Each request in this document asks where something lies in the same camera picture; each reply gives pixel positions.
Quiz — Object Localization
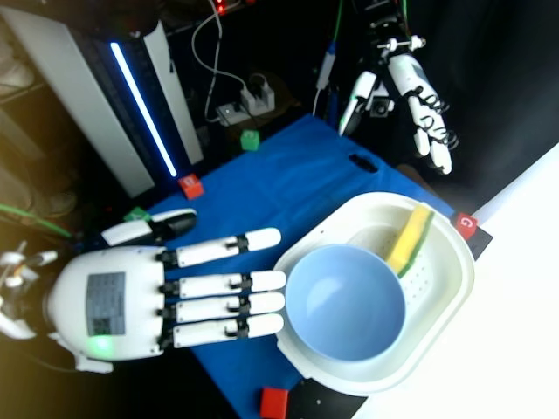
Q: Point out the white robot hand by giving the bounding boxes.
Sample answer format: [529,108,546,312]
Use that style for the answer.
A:
[45,208,288,375]
[338,52,459,175]

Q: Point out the yellow and green sponge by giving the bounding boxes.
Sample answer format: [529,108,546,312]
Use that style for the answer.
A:
[386,204,436,278]

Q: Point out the light blue bowl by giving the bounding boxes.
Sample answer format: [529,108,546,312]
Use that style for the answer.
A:
[286,244,407,362]

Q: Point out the red block with white print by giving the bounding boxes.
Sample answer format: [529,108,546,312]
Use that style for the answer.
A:
[177,174,205,201]

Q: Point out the white power strip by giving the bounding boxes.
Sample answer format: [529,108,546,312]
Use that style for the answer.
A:
[217,85,277,126]

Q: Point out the blue cloth bag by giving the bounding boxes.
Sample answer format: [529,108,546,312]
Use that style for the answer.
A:
[85,113,458,419]

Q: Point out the red block with letter G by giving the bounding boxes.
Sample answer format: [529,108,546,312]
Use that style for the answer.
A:
[453,212,480,239]

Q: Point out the plain red block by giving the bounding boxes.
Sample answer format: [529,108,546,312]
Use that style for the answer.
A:
[259,386,290,419]

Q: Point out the white tower with blue light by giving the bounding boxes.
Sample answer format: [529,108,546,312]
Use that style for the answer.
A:
[0,6,204,197]

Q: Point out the white perforated drain basin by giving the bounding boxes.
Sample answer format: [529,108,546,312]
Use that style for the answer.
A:
[273,191,476,397]

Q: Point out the small wrist camera box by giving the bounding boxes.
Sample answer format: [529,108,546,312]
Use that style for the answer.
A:
[370,98,397,118]

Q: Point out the white cable adapter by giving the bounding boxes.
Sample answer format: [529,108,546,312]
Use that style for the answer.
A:
[312,41,337,120]

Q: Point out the white power cable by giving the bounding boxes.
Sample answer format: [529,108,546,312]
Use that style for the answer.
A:
[190,0,255,123]

